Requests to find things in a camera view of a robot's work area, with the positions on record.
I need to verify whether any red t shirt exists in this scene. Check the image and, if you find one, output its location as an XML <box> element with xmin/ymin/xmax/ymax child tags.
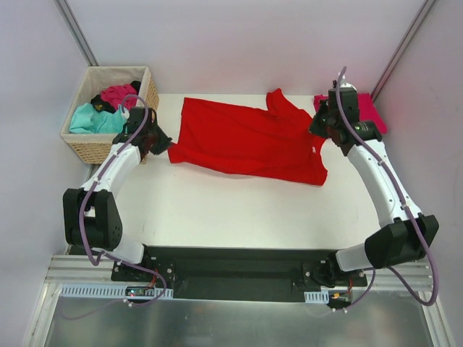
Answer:
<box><xmin>168</xmin><ymin>89</ymin><xmax>328</xmax><ymax>186</ymax></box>

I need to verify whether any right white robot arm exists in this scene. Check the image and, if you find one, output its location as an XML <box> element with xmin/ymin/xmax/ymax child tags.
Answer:
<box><xmin>309</xmin><ymin>87</ymin><xmax>439</xmax><ymax>286</ymax></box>

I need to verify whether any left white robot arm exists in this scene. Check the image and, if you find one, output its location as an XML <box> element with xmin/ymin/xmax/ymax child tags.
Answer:
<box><xmin>63</xmin><ymin>106</ymin><xmax>171</xmax><ymax>281</ymax></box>

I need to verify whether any folded magenta t shirt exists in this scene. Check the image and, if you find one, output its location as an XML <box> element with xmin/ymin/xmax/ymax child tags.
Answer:
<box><xmin>313</xmin><ymin>93</ymin><xmax>388</xmax><ymax>135</ymax></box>

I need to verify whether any magenta t shirt in basket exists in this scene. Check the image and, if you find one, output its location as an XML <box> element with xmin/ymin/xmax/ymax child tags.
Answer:
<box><xmin>100</xmin><ymin>84</ymin><xmax>138</xmax><ymax>109</ymax></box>

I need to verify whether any black t shirt in basket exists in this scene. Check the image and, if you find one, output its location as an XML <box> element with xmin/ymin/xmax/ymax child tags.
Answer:
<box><xmin>90</xmin><ymin>80</ymin><xmax>141</xmax><ymax>113</ymax></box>

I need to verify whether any woven wicker basket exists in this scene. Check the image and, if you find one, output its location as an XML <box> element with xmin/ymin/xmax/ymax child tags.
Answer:
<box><xmin>61</xmin><ymin>66</ymin><xmax>159</xmax><ymax>164</ymax></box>

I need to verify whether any teal t shirt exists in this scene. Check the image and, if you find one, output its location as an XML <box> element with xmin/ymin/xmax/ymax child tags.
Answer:
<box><xmin>69</xmin><ymin>103</ymin><xmax>127</xmax><ymax>134</ymax></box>

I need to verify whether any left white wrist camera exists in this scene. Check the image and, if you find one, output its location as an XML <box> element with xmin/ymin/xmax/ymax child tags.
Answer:
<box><xmin>117</xmin><ymin>105</ymin><xmax>129</xmax><ymax>123</ymax></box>

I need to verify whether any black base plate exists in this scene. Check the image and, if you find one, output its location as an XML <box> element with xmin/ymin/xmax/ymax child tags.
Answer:
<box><xmin>111</xmin><ymin>247</ymin><xmax>367</xmax><ymax>302</ymax></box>

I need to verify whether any left grey cable duct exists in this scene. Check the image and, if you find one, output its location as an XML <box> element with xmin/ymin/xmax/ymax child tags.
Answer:
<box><xmin>61</xmin><ymin>284</ymin><xmax>174</xmax><ymax>301</ymax></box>

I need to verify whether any grey cable duct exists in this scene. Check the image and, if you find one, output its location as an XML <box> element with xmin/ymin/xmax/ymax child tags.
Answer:
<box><xmin>61</xmin><ymin>284</ymin><xmax>174</xmax><ymax>301</ymax></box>
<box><xmin>304</xmin><ymin>290</ymin><xmax>330</xmax><ymax>304</ymax></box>

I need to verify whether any right grey cable duct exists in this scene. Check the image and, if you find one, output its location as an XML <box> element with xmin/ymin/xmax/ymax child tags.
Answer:
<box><xmin>304</xmin><ymin>290</ymin><xmax>330</xmax><ymax>304</ymax></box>

